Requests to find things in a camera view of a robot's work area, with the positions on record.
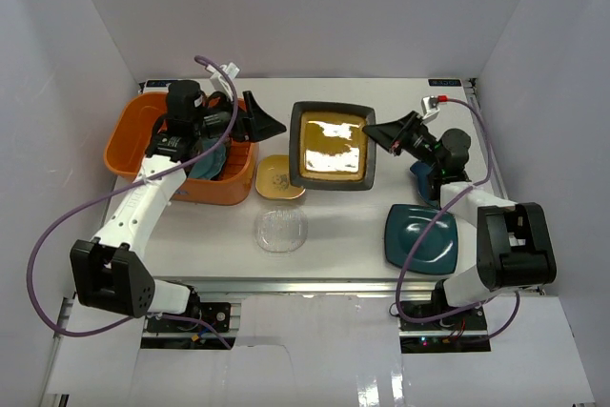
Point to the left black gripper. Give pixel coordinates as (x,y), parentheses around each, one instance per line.
(245,117)

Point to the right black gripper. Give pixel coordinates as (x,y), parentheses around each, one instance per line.
(396,134)

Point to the dark blue leaf plate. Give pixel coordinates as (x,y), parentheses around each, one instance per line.
(421,172)

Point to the amber black-rimmed square plate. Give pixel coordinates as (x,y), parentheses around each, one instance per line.
(328,148)

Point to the teal scalloped round plate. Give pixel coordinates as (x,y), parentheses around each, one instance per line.
(209,167)

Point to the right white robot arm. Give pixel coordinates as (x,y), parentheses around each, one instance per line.
(513,249)

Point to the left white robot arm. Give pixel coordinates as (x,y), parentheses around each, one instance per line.
(109,270)

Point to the orange plastic bin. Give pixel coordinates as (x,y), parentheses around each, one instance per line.
(132,134)

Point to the yellow square small plate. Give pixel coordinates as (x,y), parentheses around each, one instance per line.
(273,179)

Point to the clear glass round plate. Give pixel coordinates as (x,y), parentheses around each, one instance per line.
(281,230)

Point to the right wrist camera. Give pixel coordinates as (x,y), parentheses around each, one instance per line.
(431,107)

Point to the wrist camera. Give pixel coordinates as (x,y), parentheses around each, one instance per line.
(218,81)
(431,107)

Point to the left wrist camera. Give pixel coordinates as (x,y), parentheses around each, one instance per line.
(218,81)

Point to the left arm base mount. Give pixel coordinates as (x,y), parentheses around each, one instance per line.
(205,325)

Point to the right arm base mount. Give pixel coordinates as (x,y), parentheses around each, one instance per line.
(466,332)

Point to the aluminium table frame rail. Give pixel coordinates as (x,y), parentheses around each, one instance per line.
(310,327)

